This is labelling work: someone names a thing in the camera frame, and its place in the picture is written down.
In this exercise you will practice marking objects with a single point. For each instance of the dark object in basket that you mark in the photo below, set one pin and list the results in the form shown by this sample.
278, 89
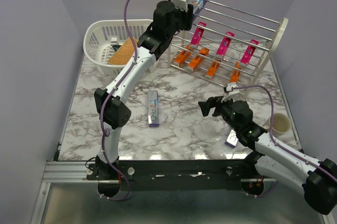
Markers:
116, 47

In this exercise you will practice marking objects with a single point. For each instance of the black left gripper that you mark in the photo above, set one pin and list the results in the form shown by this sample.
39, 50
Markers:
187, 17

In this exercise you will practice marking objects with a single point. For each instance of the silver Rio toothpaste box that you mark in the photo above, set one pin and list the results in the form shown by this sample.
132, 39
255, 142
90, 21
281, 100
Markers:
198, 5
152, 99
231, 140

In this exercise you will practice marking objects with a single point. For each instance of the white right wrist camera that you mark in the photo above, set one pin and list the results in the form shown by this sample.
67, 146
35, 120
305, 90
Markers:
231, 91

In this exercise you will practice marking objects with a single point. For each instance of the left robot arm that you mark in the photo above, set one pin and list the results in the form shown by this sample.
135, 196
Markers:
111, 101

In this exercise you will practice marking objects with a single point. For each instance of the beige paper cup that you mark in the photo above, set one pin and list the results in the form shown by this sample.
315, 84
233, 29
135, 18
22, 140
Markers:
281, 124

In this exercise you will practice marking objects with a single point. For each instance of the cream metal shelf rack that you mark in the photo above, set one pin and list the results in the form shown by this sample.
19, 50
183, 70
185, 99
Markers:
219, 19

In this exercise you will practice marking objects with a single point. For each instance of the woven orange conical hat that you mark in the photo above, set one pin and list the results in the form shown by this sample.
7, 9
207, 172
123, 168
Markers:
123, 54

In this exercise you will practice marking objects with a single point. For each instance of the orange toothpaste box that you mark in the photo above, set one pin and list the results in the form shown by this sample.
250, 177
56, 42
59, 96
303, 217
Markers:
236, 73
195, 62
183, 56
212, 70

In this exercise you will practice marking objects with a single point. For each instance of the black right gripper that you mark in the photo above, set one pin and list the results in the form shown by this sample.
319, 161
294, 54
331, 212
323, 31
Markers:
212, 102

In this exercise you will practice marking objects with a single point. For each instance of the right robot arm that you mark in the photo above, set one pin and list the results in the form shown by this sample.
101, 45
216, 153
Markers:
315, 180

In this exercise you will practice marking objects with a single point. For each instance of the black mounting base rail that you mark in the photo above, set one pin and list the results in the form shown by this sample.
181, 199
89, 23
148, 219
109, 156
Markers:
179, 175

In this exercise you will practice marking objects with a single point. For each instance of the pink toothpaste box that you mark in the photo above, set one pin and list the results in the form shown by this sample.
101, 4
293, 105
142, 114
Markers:
197, 35
224, 45
248, 53

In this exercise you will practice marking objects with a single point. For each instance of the white plastic basket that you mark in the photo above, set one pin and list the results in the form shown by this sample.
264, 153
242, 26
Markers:
98, 41

